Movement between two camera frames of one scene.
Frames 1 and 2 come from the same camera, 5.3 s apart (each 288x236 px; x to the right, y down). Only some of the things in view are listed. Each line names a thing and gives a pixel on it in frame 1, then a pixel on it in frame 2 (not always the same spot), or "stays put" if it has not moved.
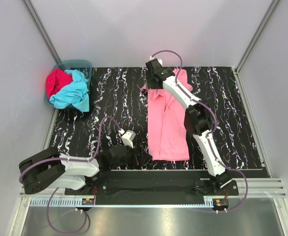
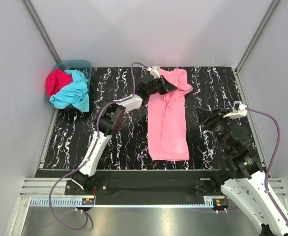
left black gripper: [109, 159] to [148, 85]
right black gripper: [149, 85] to [205, 115]
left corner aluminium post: [38, 24] stays put
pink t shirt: [167, 139] stays put
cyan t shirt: [75, 94] stays put
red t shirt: [56, 79] stays put
